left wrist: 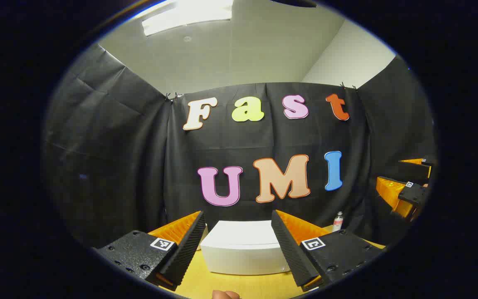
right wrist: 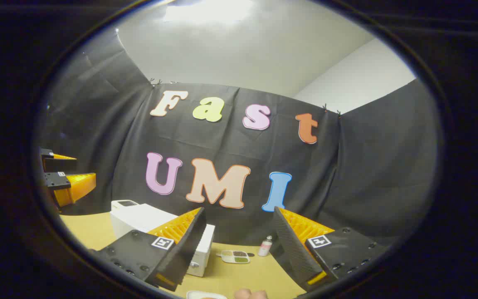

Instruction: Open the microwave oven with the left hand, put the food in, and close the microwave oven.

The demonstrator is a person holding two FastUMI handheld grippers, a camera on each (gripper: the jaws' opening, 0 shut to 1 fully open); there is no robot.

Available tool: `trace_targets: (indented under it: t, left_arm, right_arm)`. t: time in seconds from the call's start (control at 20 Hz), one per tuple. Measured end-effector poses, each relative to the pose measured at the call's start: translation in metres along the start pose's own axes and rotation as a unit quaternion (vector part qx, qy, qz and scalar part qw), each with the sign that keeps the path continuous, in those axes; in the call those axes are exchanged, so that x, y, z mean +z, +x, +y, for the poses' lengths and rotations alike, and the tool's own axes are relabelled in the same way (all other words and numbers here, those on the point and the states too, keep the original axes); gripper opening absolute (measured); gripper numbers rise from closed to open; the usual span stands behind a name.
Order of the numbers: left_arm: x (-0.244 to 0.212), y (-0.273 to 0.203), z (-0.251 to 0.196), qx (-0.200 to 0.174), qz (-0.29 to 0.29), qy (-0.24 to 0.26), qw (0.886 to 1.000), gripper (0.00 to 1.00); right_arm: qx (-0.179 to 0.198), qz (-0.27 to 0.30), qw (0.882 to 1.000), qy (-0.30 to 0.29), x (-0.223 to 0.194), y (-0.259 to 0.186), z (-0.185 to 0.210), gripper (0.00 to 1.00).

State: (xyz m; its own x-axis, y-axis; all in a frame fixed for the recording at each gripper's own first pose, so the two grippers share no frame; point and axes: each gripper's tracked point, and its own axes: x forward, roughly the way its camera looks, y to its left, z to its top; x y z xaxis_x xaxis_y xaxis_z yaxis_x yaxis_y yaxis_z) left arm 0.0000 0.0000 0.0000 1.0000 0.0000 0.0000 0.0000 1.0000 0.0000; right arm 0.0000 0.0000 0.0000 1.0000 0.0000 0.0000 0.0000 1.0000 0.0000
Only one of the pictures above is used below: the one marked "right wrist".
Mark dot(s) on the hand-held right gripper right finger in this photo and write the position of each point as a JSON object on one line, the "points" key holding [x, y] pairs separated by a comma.
{"points": [[293, 249]]}

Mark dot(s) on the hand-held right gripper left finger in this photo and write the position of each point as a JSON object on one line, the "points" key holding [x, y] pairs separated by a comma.
{"points": [[185, 249]]}

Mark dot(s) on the black backdrop cloth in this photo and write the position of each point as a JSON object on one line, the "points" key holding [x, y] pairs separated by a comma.
{"points": [[347, 166]]}

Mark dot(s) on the white compartment tray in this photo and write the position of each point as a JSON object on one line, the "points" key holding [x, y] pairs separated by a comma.
{"points": [[227, 256]]}

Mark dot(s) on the white device with dark screen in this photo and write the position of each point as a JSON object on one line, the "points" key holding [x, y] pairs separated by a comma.
{"points": [[116, 205]]}

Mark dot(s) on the pale pink lumpy object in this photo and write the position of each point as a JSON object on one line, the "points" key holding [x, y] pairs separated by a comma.
{"points": [[249, 295]]}

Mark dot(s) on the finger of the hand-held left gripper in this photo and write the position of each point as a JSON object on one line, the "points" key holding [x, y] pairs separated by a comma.
{"points": [[54, 180], [48, 154]]}

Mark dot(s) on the white plate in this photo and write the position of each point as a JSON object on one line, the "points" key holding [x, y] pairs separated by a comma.
{"points": [[206, 295]]}

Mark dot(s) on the small clear bottle pink label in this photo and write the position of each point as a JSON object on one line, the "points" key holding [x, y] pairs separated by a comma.
{"points": [[264, 248]]}

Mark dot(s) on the white microwave oven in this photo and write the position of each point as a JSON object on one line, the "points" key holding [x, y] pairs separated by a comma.
{"points": [[139, 220]]}

